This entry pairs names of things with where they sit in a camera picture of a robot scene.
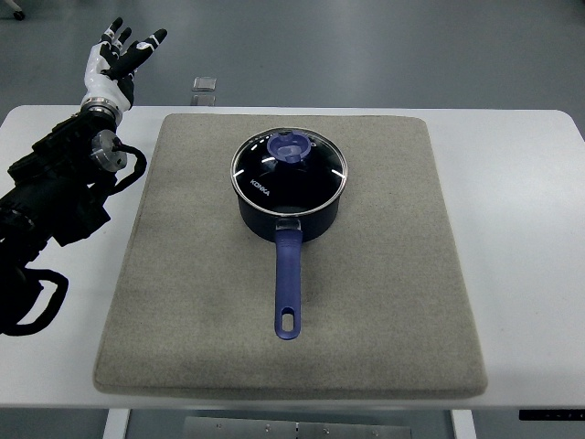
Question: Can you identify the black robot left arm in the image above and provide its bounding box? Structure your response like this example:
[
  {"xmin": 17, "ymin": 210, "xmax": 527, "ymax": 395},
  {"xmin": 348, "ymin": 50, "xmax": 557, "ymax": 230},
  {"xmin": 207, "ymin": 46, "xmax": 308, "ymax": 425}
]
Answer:
[{"xmin": 1, "ymin": 98, "xmax": 147, "ymax": 337}]

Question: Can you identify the white table leg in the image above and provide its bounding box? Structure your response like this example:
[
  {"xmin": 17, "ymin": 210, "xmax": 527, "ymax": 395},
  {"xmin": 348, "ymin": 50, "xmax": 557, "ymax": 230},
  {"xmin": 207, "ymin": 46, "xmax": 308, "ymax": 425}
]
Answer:
[
  {"xmin": 451, "ymin": 410, "xmax": 477, "ymax": 439},
  {"xmin": 102, "ymin": 409, "xmax": 131, "ymax": 439}
]

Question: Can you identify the black table control panel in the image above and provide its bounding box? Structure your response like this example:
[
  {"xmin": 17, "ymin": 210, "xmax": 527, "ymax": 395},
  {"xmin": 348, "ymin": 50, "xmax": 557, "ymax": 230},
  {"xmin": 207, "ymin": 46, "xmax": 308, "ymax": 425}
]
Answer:
[{"xmin": 518, "ymin": 409, "xmax": 585, "ymax": 422}]

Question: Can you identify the grey metal base plate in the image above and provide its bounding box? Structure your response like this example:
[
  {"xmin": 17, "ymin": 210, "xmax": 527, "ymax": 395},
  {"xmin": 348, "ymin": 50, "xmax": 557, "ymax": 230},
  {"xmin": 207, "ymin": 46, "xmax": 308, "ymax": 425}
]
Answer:
[{"xmin": 182, "ymin": 416, "xmax": 412, "ymax": 439}]

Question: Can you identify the glass pot lid blue knob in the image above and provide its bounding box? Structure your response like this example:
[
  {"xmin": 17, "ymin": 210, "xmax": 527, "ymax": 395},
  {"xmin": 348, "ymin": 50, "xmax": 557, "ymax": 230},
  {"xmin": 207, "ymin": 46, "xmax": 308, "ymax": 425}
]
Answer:
[{"xmin": 230, "ymin": 128, "xmax": 348, "ymax": 216}]

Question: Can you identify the white right table leg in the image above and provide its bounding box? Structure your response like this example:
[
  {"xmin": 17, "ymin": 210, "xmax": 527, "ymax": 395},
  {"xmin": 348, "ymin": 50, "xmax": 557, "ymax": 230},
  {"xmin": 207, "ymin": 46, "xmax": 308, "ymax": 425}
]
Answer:
[{"xmin": 451, "ymin": 410, "xmax": 477, "ymax": 439}]

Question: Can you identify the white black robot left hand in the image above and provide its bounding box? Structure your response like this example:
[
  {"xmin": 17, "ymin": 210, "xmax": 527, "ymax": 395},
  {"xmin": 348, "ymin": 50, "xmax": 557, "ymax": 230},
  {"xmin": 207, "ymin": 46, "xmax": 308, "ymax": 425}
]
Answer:
[{"xmin": 81, "ymin": 17, "xmax": 167, "ymax": 115}]

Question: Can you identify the beige fabric mat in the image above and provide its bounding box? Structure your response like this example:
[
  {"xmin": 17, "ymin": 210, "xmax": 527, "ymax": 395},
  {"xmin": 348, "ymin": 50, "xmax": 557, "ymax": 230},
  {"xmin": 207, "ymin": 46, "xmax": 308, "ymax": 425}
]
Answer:
[{"xmin": 93, "ymin": 114, "xmax": 487, "ymax": 401}]

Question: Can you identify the dark blue saucepan blue handle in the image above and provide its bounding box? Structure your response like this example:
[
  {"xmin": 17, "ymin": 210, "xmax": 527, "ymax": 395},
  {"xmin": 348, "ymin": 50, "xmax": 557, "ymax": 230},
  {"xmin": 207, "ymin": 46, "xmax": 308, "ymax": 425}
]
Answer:
[{"xmin": 232, "ymin": 186, "xmax": 344, "ymax": 340}]

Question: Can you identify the white left table leg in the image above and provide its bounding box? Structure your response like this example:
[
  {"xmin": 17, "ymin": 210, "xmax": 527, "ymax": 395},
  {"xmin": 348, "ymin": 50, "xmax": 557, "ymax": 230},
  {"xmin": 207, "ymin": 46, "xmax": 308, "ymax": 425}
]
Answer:
[{"xmin": 102, "ymin": 409, "xmax": 131, "ymax": 439}]

